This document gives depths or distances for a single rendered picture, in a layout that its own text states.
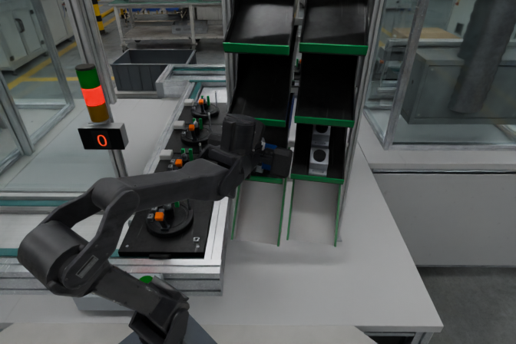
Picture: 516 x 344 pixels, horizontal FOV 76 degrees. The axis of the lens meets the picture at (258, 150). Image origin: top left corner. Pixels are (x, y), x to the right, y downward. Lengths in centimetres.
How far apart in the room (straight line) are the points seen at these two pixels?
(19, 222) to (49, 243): 94
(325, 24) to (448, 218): 138
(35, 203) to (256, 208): 76
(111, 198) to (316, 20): 55
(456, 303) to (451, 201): 67
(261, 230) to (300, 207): 13
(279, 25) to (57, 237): 56
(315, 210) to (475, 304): 153
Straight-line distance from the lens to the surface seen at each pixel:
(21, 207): 138
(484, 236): 212
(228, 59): 81
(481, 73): 164
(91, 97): 101
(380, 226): 125
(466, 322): 224
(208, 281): 96
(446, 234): 201
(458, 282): 239
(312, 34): 74
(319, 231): 96
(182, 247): 99
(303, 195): 97
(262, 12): 78
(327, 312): 100
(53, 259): 41
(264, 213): 95
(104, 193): 43
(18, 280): 116
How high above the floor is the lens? 170
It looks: 33 degrees down
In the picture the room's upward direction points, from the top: straight up
